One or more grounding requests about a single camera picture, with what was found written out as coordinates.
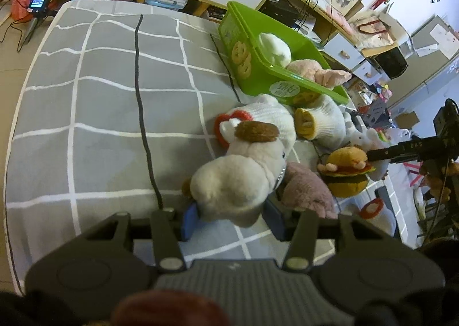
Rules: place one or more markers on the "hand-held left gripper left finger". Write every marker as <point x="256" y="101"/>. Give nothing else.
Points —
<point x="188" y="221"/>

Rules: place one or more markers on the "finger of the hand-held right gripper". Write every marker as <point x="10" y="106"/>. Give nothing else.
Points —
<point x="378" y="155"/>

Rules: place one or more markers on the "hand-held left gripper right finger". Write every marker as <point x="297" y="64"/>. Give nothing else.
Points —
<point x="274" y="219"/>

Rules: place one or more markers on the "burger plush toy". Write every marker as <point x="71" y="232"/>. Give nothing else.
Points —
<point x="346" y="182"/>

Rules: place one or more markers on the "mauve plush toy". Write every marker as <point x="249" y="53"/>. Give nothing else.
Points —
<point x="308" y="189"/>

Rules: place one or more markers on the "white plush toy brown ear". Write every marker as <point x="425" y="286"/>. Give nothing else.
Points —
<point x="233" y="182"/>

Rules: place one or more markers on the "white glove yellow cuff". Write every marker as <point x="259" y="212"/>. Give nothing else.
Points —
<point x="330" y="114"/>

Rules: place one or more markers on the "white glove red cuff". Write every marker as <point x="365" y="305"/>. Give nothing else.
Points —
<point x="269" y="111"/>
<point x="380" y="222"/>

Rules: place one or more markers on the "green plastic bin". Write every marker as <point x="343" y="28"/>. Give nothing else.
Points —
<point x="258" y="50"/>

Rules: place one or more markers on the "person's right hand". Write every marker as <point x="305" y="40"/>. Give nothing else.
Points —
<point x="439" y="186"/>

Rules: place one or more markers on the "cardboard box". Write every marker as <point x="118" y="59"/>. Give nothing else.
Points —
<point x="407" y="119"/>

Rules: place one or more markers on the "black waste bin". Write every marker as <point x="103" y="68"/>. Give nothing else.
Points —
<point x="391" y="62"/>

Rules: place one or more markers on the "pink plush toy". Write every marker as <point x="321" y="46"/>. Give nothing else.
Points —
<point x="312" y="71"/>

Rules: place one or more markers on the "small white drawer unit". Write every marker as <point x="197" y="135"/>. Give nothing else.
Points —
<point x="344" y="50"/>

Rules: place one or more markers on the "beige paper bag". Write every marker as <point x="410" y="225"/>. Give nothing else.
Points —
<point x="374" y="30"/>

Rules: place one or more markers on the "grey checked bedsheet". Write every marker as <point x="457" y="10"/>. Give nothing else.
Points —
<point x="107" y="114"/>

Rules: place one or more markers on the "round white plush toy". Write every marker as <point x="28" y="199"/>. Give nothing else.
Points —
<point x="276" y="48"/>

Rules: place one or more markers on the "black printer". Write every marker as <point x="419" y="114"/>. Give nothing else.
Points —
<point x="283" y="10"/>

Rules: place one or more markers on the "small device with screen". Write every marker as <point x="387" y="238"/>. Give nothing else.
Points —
<point x="38" y="2"/>

